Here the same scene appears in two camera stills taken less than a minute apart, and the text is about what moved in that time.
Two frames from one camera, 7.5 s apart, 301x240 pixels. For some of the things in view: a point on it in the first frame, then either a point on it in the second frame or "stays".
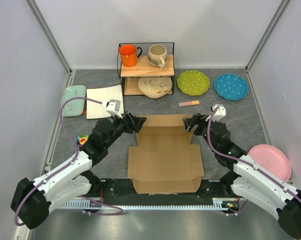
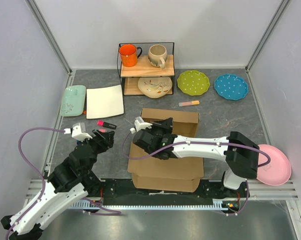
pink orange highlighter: x=194 y=102 stays
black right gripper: x=197 y=119 → x=167 y=124
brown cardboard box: x=164 y=161 stays
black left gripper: x=133 y=124 → x=105 y=140
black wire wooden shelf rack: x=132 y=75 stays
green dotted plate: x=193 y=82 stays
